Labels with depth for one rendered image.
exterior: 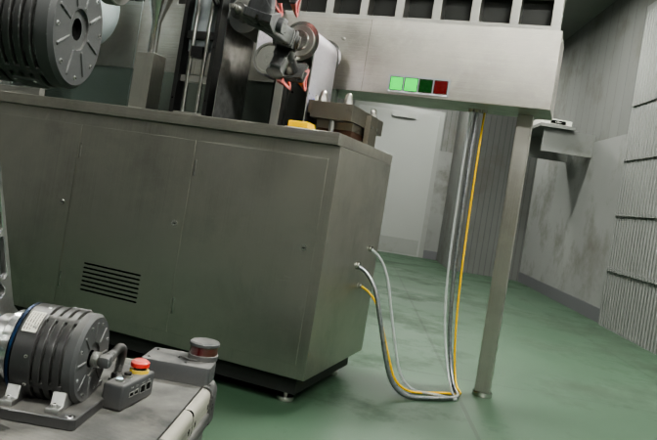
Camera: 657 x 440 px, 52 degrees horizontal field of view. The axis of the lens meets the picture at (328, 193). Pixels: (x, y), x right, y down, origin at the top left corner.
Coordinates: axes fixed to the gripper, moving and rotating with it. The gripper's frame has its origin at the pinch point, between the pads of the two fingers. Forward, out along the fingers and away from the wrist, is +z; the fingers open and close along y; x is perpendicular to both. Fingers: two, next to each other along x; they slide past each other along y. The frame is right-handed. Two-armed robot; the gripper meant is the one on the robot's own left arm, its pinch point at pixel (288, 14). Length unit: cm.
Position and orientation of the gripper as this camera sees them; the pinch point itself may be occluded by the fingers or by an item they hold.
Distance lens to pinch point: 248.2
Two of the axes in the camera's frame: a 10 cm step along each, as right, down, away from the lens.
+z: 1.7, 6.8, 7.2
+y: 9.3, 1.3, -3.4
